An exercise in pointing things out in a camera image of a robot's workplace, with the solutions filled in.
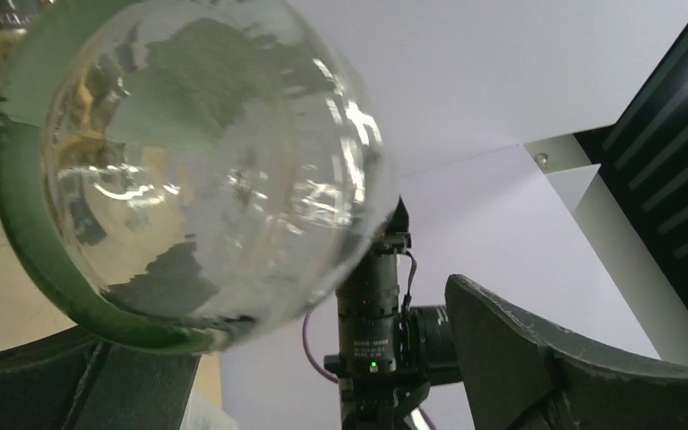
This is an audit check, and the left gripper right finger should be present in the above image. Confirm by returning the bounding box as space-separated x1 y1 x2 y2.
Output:
445 274 688 429

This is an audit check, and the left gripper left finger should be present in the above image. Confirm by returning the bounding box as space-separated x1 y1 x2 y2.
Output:
0 327 200 429

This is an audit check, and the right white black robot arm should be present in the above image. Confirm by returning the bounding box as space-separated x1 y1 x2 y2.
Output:
322 202 461 429

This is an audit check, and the black slatted ceiling panel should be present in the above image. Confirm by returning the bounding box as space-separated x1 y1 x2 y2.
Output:
576 24 688 311

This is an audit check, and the clear plastic parts box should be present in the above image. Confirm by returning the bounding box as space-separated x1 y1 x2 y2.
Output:
179 391 238 430

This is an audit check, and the tall clear bottle back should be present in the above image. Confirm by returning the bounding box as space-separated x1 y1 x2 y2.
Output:
0 1 399 354

